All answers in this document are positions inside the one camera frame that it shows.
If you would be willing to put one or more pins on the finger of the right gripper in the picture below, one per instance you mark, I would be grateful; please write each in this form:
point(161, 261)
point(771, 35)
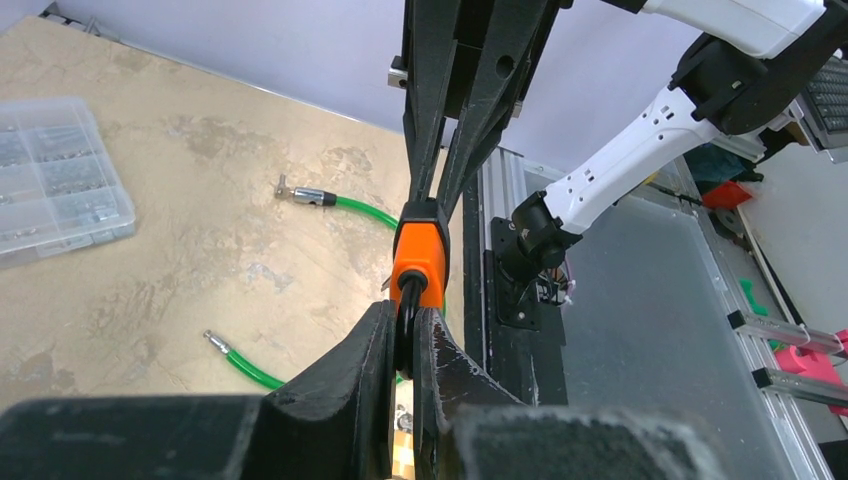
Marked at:
point(511, 31)
point(429, 47)

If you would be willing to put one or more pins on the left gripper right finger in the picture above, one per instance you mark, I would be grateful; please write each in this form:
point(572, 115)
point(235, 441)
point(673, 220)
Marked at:
point(466, 426)

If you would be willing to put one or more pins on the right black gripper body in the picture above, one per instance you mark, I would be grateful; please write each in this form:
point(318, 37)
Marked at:
point(471, 35)

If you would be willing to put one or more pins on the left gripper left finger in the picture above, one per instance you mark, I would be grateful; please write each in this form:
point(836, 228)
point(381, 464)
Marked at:
point(332, 421)

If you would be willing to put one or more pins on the orange black padlock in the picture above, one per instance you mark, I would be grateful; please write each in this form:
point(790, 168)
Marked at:
point(420, 272)

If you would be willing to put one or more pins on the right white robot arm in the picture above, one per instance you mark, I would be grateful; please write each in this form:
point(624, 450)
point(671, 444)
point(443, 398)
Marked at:
point(751, 60)

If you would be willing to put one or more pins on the clear plastic organizer box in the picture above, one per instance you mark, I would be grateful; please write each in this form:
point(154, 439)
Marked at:
point(60, 191)

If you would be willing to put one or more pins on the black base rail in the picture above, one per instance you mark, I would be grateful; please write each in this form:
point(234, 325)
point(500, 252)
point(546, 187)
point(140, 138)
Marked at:
point(513, 332)

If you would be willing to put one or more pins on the green cable lock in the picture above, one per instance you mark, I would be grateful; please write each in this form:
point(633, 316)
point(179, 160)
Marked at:
point(306, 196)

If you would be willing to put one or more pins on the aluminium frame rail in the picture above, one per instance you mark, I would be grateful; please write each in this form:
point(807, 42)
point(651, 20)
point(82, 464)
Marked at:
point(762, 328)

